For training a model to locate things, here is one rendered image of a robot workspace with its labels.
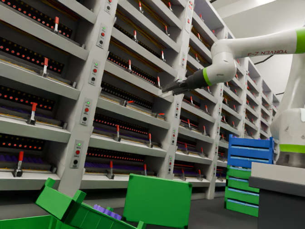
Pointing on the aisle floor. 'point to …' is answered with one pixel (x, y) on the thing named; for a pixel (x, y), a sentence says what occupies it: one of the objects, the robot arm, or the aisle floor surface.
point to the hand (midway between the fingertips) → (164, 92)
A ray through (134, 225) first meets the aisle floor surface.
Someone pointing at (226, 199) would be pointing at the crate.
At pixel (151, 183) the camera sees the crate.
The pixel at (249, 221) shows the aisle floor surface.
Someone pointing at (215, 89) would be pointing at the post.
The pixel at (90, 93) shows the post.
